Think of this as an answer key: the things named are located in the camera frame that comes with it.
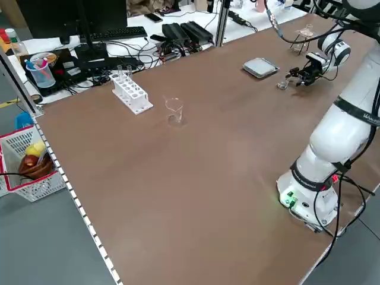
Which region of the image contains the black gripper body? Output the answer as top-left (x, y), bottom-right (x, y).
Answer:
top-left (299, 62), bottom-right (321, 87)

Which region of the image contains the silver digital balance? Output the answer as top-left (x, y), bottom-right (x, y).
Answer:
top-left (240, 56), bottom-right (281, 80)

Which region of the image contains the large glass beaker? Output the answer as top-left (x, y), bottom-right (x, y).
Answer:
top-left (164, 97), bottom-right (184, 126)

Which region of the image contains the black tripod stand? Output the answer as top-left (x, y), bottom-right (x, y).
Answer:
top-left (289, 33), bottom-right (312, 56)

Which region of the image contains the black power adapter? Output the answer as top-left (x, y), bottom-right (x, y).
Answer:
top-left (227, 10), bottom-right (248, 26)

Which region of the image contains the black smartphone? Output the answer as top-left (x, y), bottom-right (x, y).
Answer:
top-left (144, 12), bottom-right (164, 24)

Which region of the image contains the white test tube rack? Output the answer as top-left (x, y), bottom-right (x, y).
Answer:
top-left (111, 72), bottom-right (154, 116)

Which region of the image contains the black keyboard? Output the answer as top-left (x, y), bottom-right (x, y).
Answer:
top-left (79, 26), bottom-right (148, 43)

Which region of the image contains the black monitor stand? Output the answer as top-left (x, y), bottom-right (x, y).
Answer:
top-left (72, 0), bottom-right (110, 71)

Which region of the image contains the black computer monitor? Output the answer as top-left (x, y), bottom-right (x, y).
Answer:
top-left (16, 0), bottom-right (128, 39)

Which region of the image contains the yellow lemon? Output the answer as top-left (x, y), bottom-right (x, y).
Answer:
top-left (24, 140), bottom-right (46, 157)

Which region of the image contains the brown wooden bowl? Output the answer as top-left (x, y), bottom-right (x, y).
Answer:
top-left (17, 153), bottom-right (56, 181)

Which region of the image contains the blue plastic container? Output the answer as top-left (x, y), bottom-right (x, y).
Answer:
top-left (14, 112), bottom-right (34, 130)

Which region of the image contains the plastic bottle white cap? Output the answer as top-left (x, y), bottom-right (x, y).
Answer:
top-left (4, 28), bottom-right (30, 58)

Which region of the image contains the white basket red rim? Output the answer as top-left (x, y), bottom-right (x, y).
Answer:
top-left (0, 124), bottom-right (68, 203)

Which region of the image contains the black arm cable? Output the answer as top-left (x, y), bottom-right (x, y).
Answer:
top-left (264, 0), bottom-right (380, 44)

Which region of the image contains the aluminium frame post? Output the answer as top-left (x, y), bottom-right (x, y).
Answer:
top-left (214, 0), bottom-right (232, 48)
top-left (0, 47), bottom-right (46, 117)

